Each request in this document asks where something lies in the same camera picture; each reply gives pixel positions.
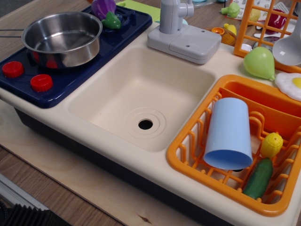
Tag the grey plastic ladle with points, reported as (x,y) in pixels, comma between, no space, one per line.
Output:
(287,51)

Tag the cream toy sink unit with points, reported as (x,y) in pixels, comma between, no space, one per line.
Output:
(149,112)

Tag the yellow toy corn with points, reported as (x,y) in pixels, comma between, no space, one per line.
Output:
(271,145)

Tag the orange dish drainer basket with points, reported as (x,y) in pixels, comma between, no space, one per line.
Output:
(269,111)

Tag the red stove knob right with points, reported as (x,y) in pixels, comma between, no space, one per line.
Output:
(41,83)

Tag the green toy cucumber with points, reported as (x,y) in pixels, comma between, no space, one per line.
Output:
(259,179)

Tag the toy fried egg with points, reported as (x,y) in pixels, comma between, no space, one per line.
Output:
(289,84)

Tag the orange toy funnel cup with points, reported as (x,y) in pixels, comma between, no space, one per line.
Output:
(218,30)

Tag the stainless steel pan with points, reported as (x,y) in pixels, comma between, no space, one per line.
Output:
(63,40)

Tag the light blue plastic cup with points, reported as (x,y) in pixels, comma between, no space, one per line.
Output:
(228,144)

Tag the green toy pear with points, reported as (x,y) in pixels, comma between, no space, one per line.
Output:
(260,63)

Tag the light green cutting board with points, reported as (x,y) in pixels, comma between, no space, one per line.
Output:
(154,12)

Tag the grey toy faucet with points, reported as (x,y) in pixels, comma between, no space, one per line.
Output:
(184,41)

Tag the purple toy eggplant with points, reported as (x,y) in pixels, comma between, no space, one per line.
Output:
(105,10)

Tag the green toy broccoli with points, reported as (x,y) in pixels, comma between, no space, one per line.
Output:
(231,11)

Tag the orange plastic rack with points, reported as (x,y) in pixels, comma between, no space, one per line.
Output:
(285,31)

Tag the dark blue toy stove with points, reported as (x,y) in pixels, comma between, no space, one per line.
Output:
(65,81)

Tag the red stove knob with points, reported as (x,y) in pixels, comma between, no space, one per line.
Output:
(41,83)
(13,69)

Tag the red stove knob left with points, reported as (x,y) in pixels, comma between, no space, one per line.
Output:
(13,69)

